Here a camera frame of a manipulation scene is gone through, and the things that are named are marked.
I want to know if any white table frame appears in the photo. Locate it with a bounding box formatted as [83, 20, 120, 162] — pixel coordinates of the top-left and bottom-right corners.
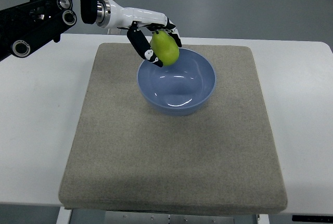
[56, 206, 270, 224]

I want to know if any blue bowl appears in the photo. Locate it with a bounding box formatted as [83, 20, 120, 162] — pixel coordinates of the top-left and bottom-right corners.
[137, 48, 216, 116]

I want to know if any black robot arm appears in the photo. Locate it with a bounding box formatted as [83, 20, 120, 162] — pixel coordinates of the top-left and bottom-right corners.
[1, 0, 98, 60]

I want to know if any green pear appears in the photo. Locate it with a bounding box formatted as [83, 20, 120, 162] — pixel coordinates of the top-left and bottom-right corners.
[150, 30, 180, 66]

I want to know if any lower metal floor plate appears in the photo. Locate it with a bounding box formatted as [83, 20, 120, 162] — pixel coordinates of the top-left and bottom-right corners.
[108, 28, 121, 35]

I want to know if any grey felt mat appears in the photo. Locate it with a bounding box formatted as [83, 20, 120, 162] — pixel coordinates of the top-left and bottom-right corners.
[58, 43, 288, 216]

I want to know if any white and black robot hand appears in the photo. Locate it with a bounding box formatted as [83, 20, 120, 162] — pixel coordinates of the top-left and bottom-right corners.
[96, 0, 182, 67]

